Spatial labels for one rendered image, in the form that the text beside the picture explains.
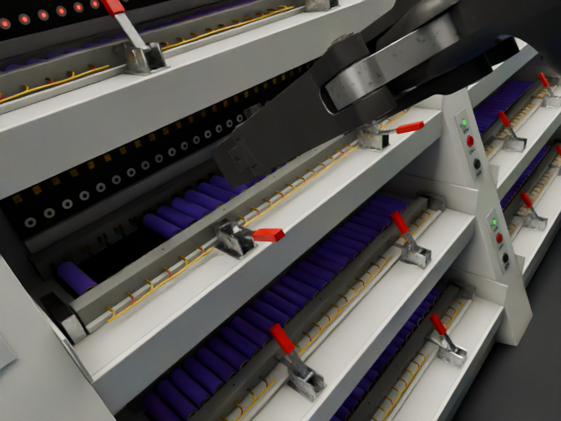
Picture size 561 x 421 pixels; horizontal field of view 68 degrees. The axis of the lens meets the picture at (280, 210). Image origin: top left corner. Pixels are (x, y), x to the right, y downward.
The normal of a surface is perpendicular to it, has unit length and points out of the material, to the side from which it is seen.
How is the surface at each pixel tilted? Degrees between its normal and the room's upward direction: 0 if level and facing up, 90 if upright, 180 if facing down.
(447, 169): 90
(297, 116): 91
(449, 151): 90
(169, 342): 110
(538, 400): 0
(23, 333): 90
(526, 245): 20
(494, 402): 0
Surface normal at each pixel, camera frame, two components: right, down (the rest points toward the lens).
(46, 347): 0.62, -0.04
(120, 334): -0.16, -0.83
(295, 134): -0.73, 0.50
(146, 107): 0.73, 0.26
